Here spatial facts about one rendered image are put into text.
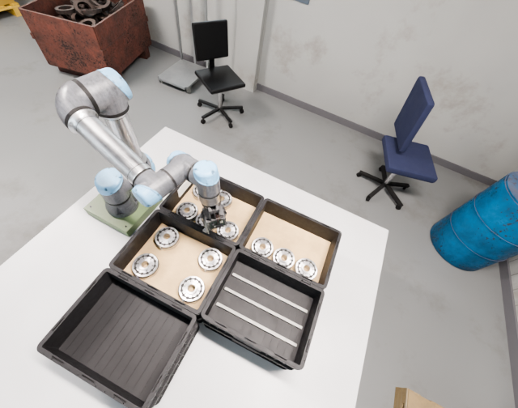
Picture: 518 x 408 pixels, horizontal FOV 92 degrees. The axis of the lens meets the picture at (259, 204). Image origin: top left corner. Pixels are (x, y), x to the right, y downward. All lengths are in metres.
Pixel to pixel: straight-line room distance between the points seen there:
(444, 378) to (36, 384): 2.31
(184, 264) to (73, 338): 0.44
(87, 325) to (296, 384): 0.83
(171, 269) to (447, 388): 2.03
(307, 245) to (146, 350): 0.78
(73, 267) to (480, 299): 2.91
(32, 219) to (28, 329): 1.34
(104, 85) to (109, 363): 0.93
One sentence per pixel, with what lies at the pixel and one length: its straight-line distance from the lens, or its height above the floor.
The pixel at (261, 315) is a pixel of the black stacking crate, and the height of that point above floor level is 0.83.
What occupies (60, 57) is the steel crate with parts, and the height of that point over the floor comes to 0.26.
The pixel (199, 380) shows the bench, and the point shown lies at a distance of 1.21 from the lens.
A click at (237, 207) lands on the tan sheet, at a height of 0.83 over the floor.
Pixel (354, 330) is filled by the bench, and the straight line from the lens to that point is 1.36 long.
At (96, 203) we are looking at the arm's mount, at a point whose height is 0.76.
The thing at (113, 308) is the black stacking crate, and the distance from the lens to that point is 1.17.
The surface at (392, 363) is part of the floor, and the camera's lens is 2.26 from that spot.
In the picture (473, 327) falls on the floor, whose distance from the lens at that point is 2.75.
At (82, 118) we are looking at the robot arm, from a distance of 0.95.
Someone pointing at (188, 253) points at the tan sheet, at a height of 0.83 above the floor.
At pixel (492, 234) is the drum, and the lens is 2.56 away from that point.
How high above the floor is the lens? 1.91
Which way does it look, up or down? 55 degrees down
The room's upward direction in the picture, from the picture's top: 14 degrees clockwise
